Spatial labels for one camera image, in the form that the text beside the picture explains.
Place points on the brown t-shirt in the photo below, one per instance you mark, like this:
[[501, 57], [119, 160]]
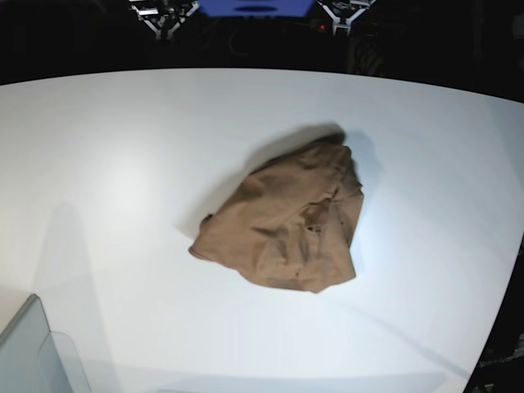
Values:
[[290, 222]]

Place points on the black power strip red light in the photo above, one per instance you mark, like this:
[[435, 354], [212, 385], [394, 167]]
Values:
[[329, 27]]

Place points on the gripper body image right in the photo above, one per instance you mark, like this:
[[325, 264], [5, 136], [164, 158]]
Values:
[[344, 13]]

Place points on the translucent plastic bin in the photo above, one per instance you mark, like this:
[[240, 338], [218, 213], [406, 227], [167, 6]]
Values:
[[35, 359]]

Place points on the blue box at top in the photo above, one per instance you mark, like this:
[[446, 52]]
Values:
[[233, 8]]

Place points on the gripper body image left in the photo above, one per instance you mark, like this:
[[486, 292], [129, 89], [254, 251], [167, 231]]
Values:
[[163, 17]]

